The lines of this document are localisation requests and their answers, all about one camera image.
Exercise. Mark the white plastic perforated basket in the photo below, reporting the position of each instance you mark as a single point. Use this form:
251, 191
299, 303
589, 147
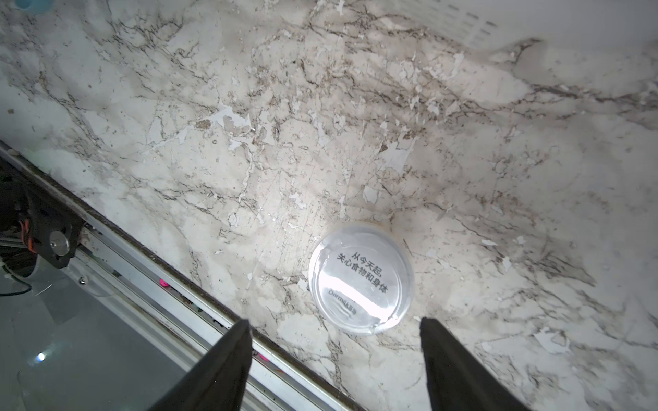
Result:
491, 25

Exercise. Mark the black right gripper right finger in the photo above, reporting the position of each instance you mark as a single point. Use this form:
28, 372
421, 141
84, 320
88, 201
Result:
456, 380

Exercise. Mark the yogurt cup without cap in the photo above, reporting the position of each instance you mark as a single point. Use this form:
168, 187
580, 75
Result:
361, 279

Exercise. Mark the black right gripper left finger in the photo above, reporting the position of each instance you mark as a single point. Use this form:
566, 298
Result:
218, 381

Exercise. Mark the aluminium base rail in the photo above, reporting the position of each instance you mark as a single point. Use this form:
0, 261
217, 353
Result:
173, 313

